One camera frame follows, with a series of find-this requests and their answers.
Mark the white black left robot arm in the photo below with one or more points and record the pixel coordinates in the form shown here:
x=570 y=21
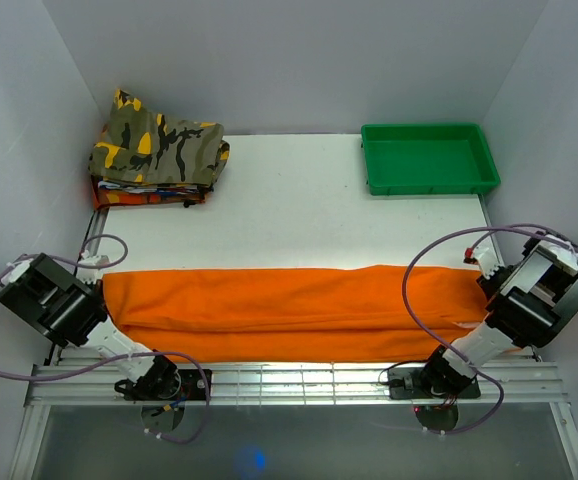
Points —
x=70 y=313

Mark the green plastic tray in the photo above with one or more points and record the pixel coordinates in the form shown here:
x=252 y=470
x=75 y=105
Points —
x=428 y=159

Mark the stack of folded trousers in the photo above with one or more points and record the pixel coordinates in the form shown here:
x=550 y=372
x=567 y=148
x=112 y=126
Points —
x=108 y=194

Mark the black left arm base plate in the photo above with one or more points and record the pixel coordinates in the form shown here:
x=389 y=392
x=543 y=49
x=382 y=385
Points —
x=183 y=385

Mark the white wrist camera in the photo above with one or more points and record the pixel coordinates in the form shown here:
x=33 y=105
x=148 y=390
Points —
x=484 y=258
x=90 y=268

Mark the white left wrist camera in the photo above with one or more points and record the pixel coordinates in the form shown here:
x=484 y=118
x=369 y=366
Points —
x=90 y=268

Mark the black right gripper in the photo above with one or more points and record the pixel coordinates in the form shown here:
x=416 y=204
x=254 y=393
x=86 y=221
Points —
x=488 y=285

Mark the camouflage folded trousers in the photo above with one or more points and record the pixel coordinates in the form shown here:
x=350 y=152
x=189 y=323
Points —
x=144 y=149

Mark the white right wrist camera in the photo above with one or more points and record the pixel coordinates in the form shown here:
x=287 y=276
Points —
x=484 y=258

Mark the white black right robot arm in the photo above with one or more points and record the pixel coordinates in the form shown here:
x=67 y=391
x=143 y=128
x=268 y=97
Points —
x=528 y=305

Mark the aluminium table frame rail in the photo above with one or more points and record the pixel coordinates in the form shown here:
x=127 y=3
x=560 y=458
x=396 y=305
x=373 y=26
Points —
x=523 y=379

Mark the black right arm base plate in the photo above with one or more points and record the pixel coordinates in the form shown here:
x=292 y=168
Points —
x=412 y=383

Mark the orange trousers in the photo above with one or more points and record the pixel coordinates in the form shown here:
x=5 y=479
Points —
x=367 y=315

